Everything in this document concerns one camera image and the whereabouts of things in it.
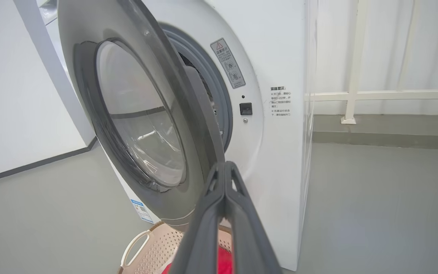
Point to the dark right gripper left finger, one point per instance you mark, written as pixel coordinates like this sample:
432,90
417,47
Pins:
203,236

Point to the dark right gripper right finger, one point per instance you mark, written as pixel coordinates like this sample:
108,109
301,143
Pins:
249,236

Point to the red and white jersey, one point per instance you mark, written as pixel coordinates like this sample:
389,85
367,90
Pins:
224,262

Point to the black washer door with glass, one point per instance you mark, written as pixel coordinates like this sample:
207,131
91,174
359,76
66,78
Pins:
188,133

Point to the cream perforated laundry basket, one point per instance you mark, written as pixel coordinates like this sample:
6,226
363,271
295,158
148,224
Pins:
154,251

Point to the white front-load washing machine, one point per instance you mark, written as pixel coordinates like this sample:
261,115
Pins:
280,152

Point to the blue energy label sticker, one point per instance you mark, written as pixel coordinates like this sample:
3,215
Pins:
142,211

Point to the white metal railing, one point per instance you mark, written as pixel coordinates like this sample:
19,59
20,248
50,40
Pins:
352,95

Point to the grey warning sticker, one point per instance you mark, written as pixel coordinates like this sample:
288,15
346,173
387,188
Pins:
227,62

